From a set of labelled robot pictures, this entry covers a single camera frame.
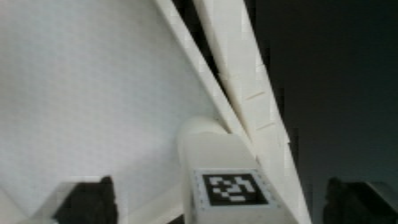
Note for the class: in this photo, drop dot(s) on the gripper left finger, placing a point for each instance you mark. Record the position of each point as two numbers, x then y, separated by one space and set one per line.
80 204

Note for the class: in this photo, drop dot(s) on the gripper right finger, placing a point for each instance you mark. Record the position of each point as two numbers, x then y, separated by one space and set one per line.
361 203

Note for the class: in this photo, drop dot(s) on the white desk top tray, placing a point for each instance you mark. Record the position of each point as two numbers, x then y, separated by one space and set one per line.
105 83

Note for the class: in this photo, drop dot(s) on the white U-shaped fence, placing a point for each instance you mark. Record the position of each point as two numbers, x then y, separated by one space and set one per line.
244 77

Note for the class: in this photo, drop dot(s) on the white desk leg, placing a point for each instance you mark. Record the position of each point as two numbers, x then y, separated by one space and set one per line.
230 196

